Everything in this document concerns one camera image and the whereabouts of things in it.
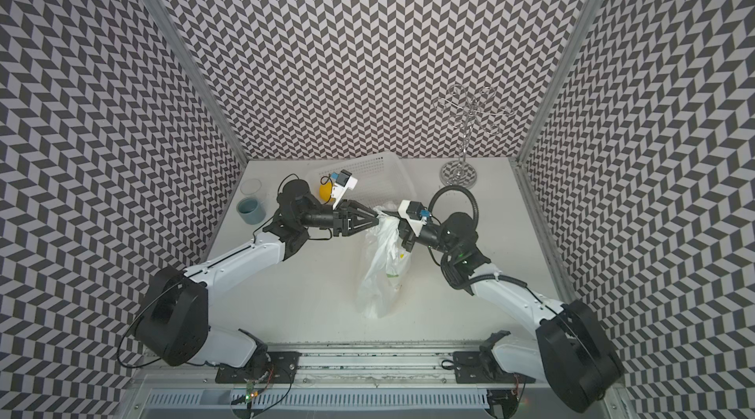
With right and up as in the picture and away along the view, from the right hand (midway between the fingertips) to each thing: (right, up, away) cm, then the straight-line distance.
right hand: (383, 218), depth 72 cm
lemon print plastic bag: (+1, -10, -5) cm, 11 cm away
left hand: (-1, -1, -3) cm, 3 cm away
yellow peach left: (-14, +7, -3) cm, 15 cm away
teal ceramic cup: (-46, -1, +28) cm, 54 cm away
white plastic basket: (-2, +10, +39) cm, 40 cm away
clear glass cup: (-47, +7, +31) cm, 57 cm away
